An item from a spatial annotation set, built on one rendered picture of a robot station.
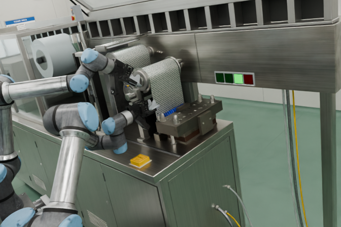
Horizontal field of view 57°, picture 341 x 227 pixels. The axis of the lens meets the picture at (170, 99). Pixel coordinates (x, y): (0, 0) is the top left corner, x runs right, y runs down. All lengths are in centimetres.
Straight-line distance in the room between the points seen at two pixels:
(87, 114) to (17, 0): 623
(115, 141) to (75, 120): 41
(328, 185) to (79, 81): 141
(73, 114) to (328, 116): 123
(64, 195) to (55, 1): 672
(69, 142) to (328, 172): 135
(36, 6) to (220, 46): 608
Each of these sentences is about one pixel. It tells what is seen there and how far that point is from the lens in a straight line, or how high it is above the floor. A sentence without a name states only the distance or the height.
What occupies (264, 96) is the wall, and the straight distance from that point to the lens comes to 452.
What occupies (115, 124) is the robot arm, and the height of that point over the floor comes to 112.
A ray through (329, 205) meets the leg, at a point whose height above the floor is 42.
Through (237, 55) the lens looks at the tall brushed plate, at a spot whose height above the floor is 131.
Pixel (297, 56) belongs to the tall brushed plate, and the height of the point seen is 131.
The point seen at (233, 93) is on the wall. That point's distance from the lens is 478.
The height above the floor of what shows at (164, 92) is 115.
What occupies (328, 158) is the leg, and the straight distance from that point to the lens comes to 188.
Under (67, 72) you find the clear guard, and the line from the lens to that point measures 260.
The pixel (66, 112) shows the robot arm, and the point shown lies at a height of 131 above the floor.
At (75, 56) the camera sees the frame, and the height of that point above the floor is 142.
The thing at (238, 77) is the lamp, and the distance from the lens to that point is 171.
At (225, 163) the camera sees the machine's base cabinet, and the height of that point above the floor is 68.
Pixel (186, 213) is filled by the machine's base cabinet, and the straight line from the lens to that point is 174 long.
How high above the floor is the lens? 166
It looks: 18 degrees down
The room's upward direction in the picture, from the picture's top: 10 degrees counter-clockwise
